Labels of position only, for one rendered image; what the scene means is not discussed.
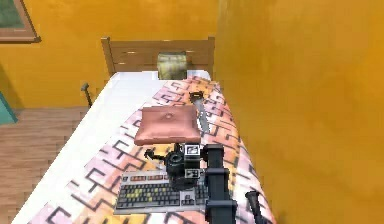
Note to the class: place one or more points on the wooden bed white mattress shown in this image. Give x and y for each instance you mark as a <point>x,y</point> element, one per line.
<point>110,110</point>

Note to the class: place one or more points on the olive beige pillow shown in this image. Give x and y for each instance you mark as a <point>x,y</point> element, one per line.
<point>172,66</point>

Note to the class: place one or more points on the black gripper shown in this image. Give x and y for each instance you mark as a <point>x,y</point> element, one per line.
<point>174,163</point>

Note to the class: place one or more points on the pink square cushion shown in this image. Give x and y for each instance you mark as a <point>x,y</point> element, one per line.
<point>166,125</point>

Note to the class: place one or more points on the orange pink patterned blanket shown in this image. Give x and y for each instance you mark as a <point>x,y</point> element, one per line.
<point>106,173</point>

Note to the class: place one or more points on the black ribbed stick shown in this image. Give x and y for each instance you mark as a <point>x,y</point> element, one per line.
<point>256,206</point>

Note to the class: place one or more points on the grey computer keyboard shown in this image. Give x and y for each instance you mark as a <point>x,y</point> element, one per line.
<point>150,195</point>

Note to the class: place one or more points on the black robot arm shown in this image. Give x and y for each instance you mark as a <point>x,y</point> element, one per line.
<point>216,186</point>

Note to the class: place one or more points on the teal cabinet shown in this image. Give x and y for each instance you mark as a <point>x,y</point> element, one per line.
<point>6,111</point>

